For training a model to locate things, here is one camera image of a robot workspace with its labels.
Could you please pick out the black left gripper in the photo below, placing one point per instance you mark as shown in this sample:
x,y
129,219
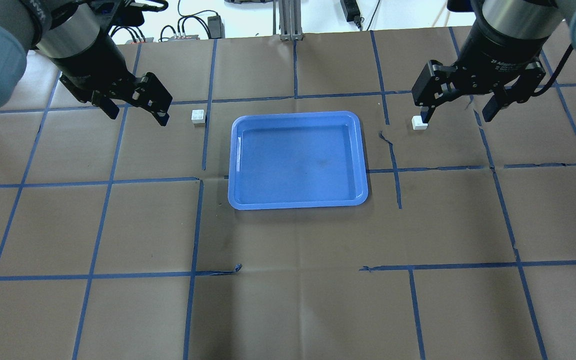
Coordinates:
x,y
88,61

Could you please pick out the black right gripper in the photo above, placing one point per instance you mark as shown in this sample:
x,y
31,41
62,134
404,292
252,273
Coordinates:
x,y
500,52

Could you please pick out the white block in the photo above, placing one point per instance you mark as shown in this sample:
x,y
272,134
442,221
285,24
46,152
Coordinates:
x,y
418,124
198,117

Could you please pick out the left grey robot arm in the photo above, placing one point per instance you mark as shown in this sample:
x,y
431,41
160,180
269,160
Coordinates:
x,y
75,35

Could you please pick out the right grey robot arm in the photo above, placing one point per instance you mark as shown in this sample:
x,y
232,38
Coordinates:
x,y
499,57

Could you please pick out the blue plastic tray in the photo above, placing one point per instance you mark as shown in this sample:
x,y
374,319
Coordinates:
x,y
297,160

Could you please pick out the black power adapter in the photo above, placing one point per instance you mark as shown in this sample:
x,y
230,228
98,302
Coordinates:
x,y
215,27

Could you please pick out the aluminium frame post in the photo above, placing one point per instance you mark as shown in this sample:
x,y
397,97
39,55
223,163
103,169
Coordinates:
x,y
289,17

